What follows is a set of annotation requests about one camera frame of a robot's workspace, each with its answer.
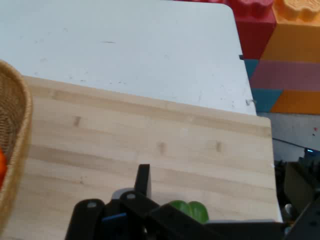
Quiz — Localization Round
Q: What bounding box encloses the light wooden board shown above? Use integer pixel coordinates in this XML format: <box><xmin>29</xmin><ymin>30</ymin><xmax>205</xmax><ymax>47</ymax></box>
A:
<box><xmin>0</xmin><ymin>75</ymin><xmax>284</xmax><ymax>240</ymax></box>

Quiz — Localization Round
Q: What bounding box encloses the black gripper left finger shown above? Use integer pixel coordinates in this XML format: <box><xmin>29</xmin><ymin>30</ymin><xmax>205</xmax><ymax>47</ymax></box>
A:
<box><xmin>64</xmin><ymin>163</ymin><xmax>161</xmax><ymax>240</ymax></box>

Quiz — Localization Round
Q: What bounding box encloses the orange toy fruit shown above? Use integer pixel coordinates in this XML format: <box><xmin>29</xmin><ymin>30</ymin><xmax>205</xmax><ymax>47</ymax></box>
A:
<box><xmin>0</xmin><ymin>147</ymin><xmax>7</xmax><ymax>188</ymax></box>

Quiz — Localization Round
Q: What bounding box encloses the mauve foam block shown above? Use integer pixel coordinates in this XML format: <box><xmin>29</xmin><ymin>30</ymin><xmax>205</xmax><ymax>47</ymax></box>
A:
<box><xmin>249</xmin><ymin>59</ymin><xmax>320</xmax><ymax>92</ymax></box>

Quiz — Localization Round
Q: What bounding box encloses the dark equipment box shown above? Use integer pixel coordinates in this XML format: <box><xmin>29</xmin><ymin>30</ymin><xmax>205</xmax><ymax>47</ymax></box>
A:
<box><xmin>274</xmin><ymin>147</ymin><xmax>320</xmax><ymax>227</ymax></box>

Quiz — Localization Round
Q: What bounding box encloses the small teal foam block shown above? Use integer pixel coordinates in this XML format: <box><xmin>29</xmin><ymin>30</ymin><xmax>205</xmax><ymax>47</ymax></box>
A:
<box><xmin>243</xmin><ymin>59</ymin><xmax>260</xmax><ymax>81</ymax></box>

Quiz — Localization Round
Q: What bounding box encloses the flat orange foam block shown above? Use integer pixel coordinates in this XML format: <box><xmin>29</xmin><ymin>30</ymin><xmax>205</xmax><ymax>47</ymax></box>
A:
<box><xmin>270</xmin><ymin>89</ymin><xmax>320</xmax><ymax>116</ymax></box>

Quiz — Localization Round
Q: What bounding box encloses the large teal foam block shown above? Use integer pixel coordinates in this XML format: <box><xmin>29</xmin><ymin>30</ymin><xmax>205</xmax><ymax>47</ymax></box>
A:
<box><xmin>250</xmin><ymin>87</ymin><xmax>284</xmax><ymax>114</ymax></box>

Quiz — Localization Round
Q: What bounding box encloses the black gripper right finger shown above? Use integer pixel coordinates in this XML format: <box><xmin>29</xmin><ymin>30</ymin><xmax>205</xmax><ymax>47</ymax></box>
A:
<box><xmin>284</xmin><ymin>197</ymin><xmax>320</xmax><ymax>240</ymax></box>

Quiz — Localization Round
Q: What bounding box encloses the woven wicker basket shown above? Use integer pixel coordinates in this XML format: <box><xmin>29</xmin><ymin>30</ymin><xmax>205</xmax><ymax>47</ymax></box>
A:
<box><xmin>0</xmin><ymin>59</ymin><xmax>33</xmax><ymax>236</ymax></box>

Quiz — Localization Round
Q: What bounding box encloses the bright green toy pepper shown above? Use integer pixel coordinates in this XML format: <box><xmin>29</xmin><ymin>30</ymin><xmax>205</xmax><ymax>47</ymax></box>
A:
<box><xmin>168</xmin><ymin>199</ymin><xmax>210</xmax><ymax>225</ymax></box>

